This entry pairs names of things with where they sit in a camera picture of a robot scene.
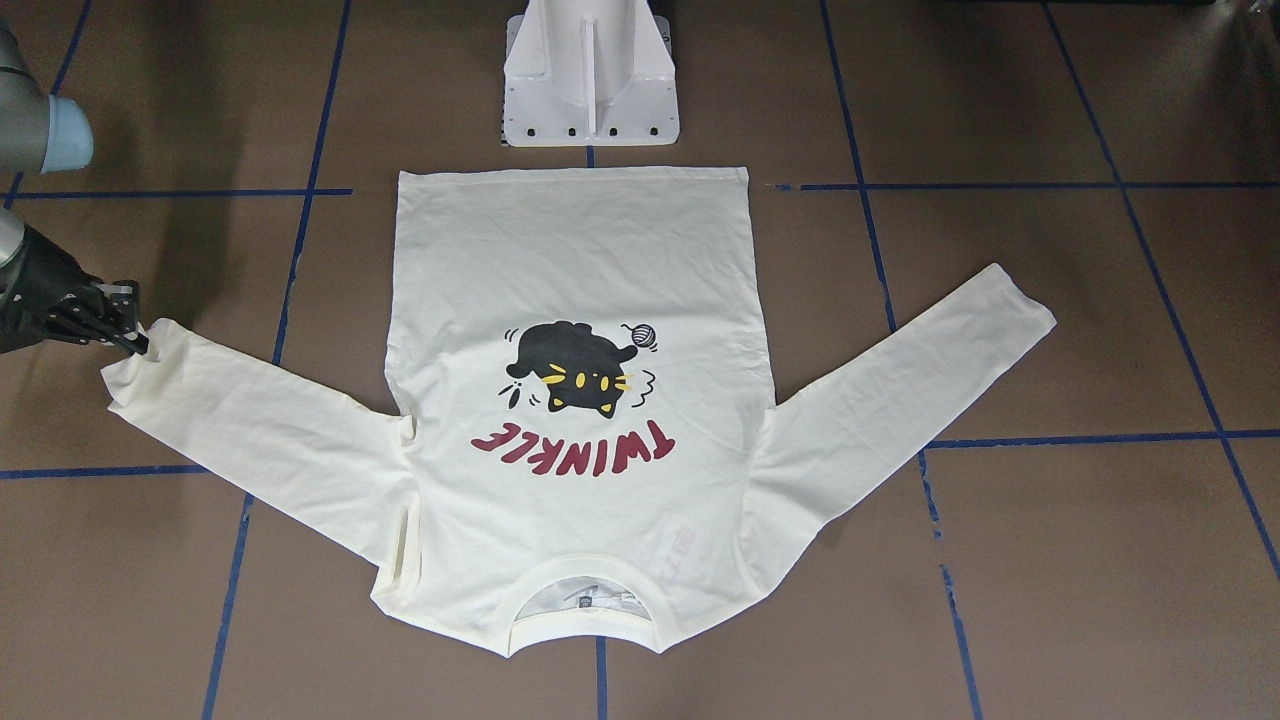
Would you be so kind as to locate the white camera pole with base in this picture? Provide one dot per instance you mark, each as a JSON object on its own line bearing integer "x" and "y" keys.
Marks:
{"x": 589, "y": 73}

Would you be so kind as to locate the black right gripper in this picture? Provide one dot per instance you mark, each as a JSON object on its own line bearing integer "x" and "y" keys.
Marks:
{"x": 32, "y": 287}

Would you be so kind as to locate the cream long-sleeve cat shirt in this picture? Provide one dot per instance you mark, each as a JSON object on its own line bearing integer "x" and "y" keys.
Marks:
{"x": 587, "y": 440}

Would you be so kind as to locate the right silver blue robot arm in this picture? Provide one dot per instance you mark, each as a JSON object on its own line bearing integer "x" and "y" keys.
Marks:
{"x": 40, "y": 132}

